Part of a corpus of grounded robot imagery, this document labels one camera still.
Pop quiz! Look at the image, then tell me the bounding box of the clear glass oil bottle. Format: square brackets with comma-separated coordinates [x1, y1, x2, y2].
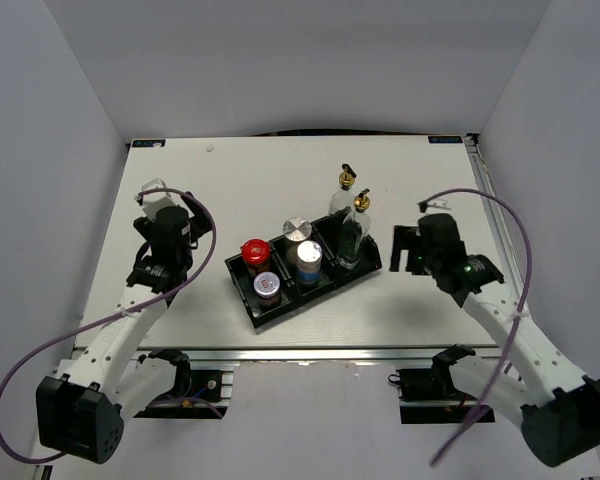
[336, 189, 371, 270]

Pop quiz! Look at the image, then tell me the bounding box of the glass bottle with brown residue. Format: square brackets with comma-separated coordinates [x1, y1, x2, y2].
[328, 163, 357, 221]

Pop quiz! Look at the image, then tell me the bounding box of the blue-label silver-lid jar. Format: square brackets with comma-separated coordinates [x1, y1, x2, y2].
[296, 240, 323, 286]

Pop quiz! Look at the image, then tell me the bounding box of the red-lid orange sauce jar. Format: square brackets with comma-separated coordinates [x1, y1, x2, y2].
[241, 238, 271, 278]

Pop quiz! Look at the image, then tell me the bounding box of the clear shaker with steel lid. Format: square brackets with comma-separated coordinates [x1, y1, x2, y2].
[282, 216, 313, 266]

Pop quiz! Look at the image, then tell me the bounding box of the spice jar with red label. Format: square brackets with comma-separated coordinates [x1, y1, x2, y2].
[253, 271, 281, 309]

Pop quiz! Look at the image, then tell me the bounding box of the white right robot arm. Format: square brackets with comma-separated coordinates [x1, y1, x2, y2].
[390, 213, 600, 467]

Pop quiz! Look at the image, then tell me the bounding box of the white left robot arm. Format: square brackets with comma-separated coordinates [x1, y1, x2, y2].
[35, 187, 216, 464]

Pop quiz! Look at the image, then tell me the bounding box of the black three-compartment tray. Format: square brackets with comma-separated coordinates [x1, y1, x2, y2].
[223, 212, 383, 330]

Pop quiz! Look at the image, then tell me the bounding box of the left blue logo sticker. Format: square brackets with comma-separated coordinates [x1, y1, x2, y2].
[130, 139, 166, 149]

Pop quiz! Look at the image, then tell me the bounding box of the blue logo sticker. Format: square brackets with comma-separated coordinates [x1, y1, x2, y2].
[428, 135, 463, 144]
[130, 139, 166, 149]

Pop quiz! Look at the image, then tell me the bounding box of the right blue logo sticker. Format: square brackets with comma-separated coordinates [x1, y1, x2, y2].
[428, 135, 463, 144]

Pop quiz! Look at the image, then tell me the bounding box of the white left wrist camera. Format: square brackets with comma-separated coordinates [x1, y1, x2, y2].
[134, 178, 177, 221]

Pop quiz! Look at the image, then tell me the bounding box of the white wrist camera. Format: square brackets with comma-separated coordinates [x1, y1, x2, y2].
[134, 178, 177, 221]
[418, 198, 451, 214]

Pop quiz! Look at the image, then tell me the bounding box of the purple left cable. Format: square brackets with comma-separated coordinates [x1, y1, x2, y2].
[0, 188, 218, 464]

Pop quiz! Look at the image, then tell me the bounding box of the purple cable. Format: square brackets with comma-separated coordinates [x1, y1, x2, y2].
[418, 187, 534, 467]
[0, 188, 218, 464]

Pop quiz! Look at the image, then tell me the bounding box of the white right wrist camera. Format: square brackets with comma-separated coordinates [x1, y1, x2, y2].
[418, 198, 451, 214]

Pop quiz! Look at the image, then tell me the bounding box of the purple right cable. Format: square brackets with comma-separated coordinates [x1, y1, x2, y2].
[418, 187, 534, 467]

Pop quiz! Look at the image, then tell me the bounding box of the aluminium right side rail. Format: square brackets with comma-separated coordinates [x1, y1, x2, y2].
[463, 133, 524, 297]

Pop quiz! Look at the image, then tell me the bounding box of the aluminium rail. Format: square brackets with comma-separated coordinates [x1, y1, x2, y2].
[129, 345, 506, 365]
[463, 133, 524, 297]

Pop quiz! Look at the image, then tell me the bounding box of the aluminium front rail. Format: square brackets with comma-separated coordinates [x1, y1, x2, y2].
[129, 345, 506, 365]

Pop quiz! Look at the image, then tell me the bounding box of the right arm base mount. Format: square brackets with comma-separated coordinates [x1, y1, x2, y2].
[387, 345, 476, 425]

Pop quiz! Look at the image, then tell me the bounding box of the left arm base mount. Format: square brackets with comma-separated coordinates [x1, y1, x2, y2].
[133, 350, 233, 420]

